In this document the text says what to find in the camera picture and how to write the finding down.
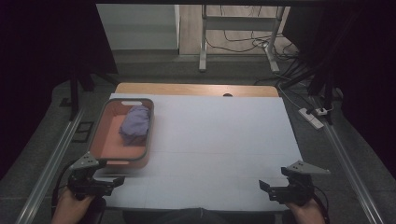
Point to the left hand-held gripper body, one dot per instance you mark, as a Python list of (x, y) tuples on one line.
[(82, 182)]

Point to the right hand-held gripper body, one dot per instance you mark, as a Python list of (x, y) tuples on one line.
[(300, 186)]

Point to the red plastic tray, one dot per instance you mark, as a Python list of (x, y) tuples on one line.
[(109, 143)]

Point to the purple cloth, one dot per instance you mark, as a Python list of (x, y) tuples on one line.
[(135, 124)]

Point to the person's right hand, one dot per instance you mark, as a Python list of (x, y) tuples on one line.
[(308, 214)]

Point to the person's left hand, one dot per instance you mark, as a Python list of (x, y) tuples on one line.
[(70, 210)]

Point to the white power strip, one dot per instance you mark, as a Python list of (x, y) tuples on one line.
[(311, 119)]

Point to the person's dark clothing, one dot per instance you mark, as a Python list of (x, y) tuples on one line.
[(193, 216)]

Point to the white plug adapter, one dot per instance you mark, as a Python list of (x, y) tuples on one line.
[(323, 110)]

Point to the wooden table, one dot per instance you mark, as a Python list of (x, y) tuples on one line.
[(186, 89)]

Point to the black curtain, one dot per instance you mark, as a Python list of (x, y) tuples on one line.
[(37, 62), (364, 62)]

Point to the white cabinet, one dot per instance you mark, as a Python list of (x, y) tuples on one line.
[(140, 28)]

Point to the aluminium rail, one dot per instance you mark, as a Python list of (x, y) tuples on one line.
[(351, 174), (49, 168)]

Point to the black floor bracket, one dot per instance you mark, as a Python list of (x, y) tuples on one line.
[(82, 132)]

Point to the grey metal desk frame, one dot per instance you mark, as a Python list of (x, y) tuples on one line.
[(203, 46)]

